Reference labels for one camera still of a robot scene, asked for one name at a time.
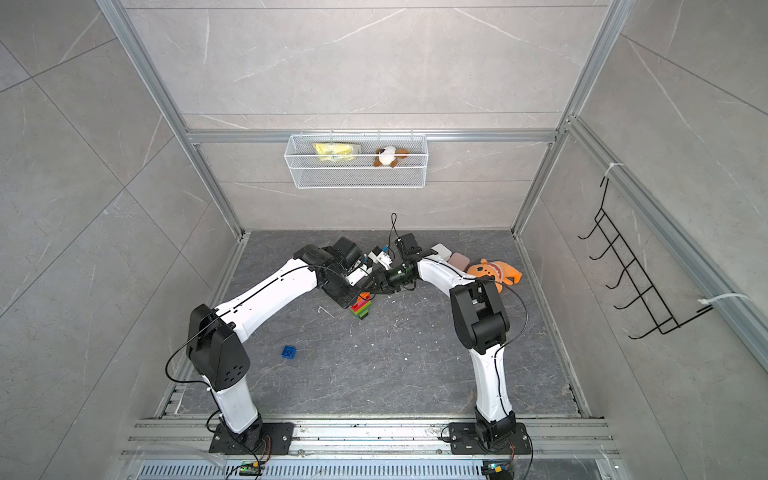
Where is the aluminium mounting rail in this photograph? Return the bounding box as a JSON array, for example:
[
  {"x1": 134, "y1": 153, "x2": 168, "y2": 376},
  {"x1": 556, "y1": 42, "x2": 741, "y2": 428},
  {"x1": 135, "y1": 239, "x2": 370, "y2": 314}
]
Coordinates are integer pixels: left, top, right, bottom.
[{"x1": 118, "y1": 416, "x2": 620, "y2": 461}]

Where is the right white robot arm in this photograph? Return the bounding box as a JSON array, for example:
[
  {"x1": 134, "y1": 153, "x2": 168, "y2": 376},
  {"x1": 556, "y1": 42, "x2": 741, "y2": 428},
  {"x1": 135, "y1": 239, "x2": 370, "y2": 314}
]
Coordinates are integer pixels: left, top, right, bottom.
[{"x1": 364, "y1": 234, "x2": 518, "y2": 445}]

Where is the white wire basket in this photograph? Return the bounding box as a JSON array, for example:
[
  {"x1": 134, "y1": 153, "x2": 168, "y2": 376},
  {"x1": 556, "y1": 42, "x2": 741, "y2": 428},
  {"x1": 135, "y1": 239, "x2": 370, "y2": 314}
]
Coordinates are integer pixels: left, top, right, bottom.
[{"x1": 284, "y1": 131, "x2": 429, "y2": 189}]

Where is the yellow packet in basket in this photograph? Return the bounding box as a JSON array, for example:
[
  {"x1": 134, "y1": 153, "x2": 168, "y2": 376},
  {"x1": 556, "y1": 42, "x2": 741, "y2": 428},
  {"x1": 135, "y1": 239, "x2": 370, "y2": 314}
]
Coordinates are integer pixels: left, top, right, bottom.
[{"x1": 313, "y1": 142, "x2": 362, "y2": 163}]

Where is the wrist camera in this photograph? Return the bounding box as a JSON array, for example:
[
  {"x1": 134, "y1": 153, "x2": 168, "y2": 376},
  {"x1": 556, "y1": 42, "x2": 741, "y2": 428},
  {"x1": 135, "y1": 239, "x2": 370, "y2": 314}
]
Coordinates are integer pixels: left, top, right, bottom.
[
  {"x1": 368, "y1": 246, "x2": 394, "y2": 270},
  {"x1": 346, "y1": 257, "x2": 375, "y2": 286}
]

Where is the white rectangular box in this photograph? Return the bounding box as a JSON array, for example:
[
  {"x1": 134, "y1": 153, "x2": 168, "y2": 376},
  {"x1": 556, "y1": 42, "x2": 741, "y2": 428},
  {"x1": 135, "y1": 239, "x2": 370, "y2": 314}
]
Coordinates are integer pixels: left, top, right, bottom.
[{"x1": 431, "y1": 243, "x2": 453, "y2": 261}]

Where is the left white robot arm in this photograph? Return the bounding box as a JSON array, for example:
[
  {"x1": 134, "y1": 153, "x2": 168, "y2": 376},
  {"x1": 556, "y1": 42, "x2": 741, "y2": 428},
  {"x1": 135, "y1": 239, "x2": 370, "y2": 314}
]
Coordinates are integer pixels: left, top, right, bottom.
[{"x1": 186, "y1": 237, "x2": 376, "y2": 435}]

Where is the brown white plush toy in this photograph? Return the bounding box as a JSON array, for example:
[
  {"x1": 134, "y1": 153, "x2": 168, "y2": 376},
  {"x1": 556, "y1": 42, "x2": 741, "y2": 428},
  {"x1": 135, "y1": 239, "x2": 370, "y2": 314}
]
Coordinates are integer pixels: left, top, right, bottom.
[{"x1": 373, "y1": 146, "x2": 409, "y2": 168}]

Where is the black wall hook rack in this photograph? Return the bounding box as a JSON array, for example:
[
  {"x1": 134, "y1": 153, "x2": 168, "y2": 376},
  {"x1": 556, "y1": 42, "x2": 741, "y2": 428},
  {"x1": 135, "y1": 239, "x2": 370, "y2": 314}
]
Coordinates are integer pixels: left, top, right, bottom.
[{"x1": 578, "y1": 177, "x2": 714, "y2": 341}]

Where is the blue lego brick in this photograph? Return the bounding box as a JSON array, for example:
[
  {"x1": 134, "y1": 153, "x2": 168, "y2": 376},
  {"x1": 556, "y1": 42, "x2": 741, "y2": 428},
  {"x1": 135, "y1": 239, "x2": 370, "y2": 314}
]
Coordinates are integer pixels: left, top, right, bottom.
[{"x1": 281, "y1": 345, "x2": 296, "y2": 359}]

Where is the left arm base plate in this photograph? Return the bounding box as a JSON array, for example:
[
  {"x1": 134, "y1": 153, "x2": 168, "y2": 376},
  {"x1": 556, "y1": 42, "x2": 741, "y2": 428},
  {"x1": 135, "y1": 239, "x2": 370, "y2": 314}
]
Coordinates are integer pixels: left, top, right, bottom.
[{"x1": 208, "y1": 422, "x2": 295, "y2": 456}]

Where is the red lego brick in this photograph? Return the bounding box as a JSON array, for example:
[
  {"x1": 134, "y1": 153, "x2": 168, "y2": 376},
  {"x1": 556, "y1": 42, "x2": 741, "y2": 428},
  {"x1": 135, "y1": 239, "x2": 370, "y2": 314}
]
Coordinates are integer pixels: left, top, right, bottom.
[{"x1": 350, "y1": 301, "x2": 371, "y2": 312}]

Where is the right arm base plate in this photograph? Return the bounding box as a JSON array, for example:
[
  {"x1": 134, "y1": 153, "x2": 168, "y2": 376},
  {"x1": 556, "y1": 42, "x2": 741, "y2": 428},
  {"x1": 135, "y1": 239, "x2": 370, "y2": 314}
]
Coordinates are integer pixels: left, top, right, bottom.
[{"x1": 440, "y1": 422, "x2": 533, "y2": 455}]

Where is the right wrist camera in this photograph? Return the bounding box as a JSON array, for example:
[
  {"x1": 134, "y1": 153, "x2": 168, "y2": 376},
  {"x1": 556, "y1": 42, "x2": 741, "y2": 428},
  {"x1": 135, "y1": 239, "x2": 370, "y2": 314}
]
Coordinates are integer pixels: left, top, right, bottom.
[{"x1": 368, "y1": 246, "x2": 394, "y2": 270}]

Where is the orange plush toy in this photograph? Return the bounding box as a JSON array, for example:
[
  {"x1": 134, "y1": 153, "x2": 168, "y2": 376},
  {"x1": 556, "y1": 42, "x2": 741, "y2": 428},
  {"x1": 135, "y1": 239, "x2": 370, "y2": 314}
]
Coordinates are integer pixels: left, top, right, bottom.
[{"x1": 467, "y1": 259, "x2": 522, "y2": 293}]

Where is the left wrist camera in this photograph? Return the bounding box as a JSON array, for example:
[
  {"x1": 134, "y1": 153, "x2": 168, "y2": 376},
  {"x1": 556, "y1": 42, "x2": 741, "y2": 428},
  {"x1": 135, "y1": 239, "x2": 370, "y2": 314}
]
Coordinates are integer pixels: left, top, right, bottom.
[{"x1": 346, "y1": 257, "x2": 375, "y2": 286}]

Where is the pink rectangular box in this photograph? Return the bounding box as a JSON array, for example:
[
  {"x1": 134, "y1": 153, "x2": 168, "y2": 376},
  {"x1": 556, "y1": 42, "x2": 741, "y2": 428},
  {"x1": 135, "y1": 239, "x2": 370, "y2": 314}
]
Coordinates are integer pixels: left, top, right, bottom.
[{"x1": 448, "y1": 252, "x2": 471, "y2": 272}]

